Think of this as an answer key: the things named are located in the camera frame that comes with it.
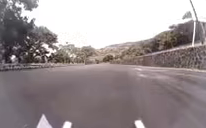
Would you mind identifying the distant hill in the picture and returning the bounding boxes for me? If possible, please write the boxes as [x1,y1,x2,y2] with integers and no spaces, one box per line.
[90,29,179,64]

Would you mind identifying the grey asphalt road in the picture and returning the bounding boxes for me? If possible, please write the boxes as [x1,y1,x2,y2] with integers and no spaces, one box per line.
[0,62,206,128]

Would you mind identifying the trees on slope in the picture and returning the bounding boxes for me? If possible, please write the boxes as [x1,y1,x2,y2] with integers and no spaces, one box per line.
[117,9,206,61]

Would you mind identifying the robot's own part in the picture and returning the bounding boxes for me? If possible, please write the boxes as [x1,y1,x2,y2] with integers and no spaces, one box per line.
[134,119,146,128]
[62,120,73,128]

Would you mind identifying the row of trees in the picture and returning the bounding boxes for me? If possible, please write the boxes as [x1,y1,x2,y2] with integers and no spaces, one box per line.
[0,0,99,65]

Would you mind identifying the pale kerb strip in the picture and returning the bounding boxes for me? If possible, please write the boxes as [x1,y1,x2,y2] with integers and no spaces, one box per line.
[130,64,206,75]

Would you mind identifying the white pole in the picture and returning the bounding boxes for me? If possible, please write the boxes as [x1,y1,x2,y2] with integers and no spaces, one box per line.
[191,19,197,48]

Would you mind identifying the leaning pole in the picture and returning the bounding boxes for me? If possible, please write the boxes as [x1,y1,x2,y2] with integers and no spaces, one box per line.
[189,0,206,44]

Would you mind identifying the grey stone wall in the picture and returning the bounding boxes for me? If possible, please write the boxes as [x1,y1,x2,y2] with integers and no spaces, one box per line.
[110,39,206,72]

